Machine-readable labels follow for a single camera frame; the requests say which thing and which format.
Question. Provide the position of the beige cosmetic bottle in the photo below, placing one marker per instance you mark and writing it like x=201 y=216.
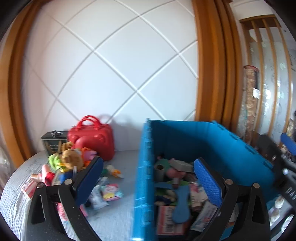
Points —
x=37 y=177

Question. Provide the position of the green frog plush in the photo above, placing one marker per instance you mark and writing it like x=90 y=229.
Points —
x=55 y=162

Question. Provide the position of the small white duck toy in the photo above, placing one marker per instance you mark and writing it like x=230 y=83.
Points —
x=113 y=171

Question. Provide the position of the colourful pad pack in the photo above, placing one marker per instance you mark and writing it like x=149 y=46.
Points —
x=111 y=192

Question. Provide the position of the pink pig plush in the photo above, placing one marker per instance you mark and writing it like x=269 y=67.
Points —
x=47 y=175

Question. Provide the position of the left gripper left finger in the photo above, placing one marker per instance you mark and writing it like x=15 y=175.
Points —
x=43 y=221

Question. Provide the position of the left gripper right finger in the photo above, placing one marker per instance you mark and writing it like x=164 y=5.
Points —
x=252 y=222

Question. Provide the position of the brown teddy bear plush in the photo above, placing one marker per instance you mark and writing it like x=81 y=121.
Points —
x=71 y=157

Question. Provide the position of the blue bristle brush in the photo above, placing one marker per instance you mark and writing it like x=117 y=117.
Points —
x=62 y=175

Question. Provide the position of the white sachet packet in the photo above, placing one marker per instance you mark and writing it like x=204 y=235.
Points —
x=96 y=199

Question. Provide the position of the long red box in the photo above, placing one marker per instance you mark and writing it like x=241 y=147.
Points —
x=165 y=224

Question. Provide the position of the red hard carry case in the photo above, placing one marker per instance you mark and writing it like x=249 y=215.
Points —
x=92 y=134

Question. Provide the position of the red white tissue pack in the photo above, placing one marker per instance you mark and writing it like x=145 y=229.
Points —
x=29 y=187

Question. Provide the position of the patterned rolled mat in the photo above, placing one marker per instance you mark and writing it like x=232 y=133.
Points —
x=251 y=94

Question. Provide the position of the blue plastic storage crate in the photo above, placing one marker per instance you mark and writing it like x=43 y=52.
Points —
x=166 y=177

